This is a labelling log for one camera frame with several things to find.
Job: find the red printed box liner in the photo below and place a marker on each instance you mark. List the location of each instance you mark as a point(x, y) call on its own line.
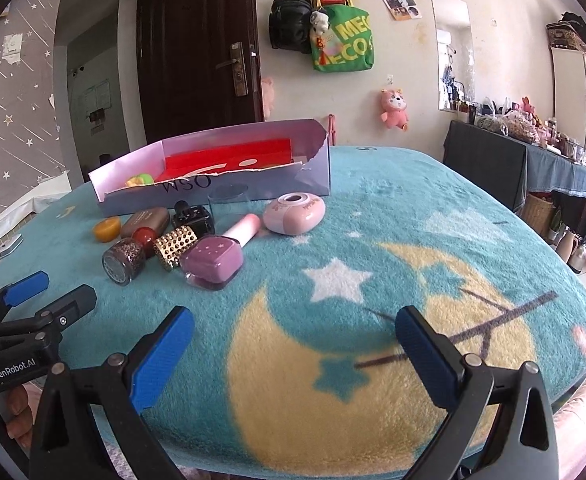
point(233, 157)

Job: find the silver kettle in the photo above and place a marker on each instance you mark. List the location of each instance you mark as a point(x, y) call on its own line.
point(579, 257)

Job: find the green tote bag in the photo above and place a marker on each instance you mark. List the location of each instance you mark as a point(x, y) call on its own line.
point(350, 40)

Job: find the pink bunny toy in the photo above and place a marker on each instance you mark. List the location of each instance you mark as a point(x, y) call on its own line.
point(528, 106)

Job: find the clear plastic cup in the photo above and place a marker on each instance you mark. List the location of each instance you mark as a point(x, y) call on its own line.
point(219, 205)

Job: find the black backpack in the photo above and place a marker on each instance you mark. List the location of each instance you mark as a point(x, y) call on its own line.
point(289, 17)

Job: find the purple nail polish bottle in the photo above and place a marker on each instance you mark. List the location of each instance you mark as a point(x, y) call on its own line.
point(213, 262)

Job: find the lilac cardboard box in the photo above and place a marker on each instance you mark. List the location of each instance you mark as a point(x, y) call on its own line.
point(273, 185)

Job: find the person's left hand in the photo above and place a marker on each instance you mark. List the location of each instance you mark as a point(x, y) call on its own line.
point(20, 410)

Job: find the table with blue cloth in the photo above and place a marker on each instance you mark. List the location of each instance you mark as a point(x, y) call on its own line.
point(563, 175)

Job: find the gold studded cylinder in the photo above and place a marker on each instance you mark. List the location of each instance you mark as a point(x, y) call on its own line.
point(173, 247)

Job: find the yellow green toy figure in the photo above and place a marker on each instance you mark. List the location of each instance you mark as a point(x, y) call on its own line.
point(140, 180)

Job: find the black chair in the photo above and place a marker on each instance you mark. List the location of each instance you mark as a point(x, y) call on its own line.
point(483, 165)

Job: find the paper wall notice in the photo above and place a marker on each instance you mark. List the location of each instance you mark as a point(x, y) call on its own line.
point(97, 95)

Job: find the pink round case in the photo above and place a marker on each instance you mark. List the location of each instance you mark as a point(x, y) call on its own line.
point(294, 214)

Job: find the white plush dog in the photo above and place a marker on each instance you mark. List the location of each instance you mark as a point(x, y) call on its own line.
point(319, 21)

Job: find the black bag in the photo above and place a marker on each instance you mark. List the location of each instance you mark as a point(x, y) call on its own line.
point(575, 30)

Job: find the white cabinet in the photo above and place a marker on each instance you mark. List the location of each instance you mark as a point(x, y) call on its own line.
point(568, 95)

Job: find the wall mirror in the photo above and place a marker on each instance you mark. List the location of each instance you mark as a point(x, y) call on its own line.
point(453, 60)

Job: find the wicker basket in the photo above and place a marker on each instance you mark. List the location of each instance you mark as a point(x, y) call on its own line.
point(537, 212)

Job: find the red tassel charm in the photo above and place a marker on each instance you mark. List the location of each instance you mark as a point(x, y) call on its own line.
point(323, 55)

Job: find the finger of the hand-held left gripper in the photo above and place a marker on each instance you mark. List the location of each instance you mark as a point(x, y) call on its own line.
point(70, 304)
point(23, 287)

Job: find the white thermos jug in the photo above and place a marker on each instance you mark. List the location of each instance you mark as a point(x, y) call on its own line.
point(565, 245)

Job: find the orange jelly cup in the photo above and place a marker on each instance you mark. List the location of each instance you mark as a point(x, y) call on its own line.
point(107, 230)

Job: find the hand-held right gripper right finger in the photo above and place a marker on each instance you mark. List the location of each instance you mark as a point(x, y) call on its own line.
point(428, 360)

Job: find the glitter nail polish bottle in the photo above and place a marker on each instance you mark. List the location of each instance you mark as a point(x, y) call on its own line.
point(122, 264)

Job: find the pale pink plush toy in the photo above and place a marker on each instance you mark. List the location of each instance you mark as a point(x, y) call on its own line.
point(268, 95)

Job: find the wall photos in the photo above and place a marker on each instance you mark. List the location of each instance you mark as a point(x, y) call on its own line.
point(398, 0)

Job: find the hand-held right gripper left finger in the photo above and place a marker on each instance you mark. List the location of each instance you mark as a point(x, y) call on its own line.
point(163, 355)

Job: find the brown compact case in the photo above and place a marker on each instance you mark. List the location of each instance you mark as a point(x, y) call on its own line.
point(145, 220)

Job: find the dark brown door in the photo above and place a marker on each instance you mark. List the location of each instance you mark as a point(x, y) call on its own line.
point(193, 35)

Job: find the teal moon printed blanket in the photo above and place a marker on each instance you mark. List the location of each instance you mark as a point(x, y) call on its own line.
point(373, 220)

